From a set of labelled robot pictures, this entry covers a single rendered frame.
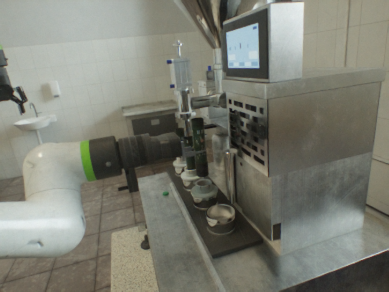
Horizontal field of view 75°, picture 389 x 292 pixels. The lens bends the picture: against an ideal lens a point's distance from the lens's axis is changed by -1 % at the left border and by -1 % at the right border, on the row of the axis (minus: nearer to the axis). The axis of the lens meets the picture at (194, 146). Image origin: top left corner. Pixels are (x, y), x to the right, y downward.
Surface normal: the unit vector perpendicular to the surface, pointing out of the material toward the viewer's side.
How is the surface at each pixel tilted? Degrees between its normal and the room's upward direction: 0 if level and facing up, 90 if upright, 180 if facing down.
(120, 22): 90
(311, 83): 90
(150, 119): 90
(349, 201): 90
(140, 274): 0
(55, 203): 43
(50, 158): 51
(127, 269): 0
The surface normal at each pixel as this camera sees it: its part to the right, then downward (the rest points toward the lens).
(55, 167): 0.48, -0.44
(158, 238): -0.11, -0.94
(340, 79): 0.29, 0.28
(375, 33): -0.95, 0.18
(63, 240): 0.68, 0.18
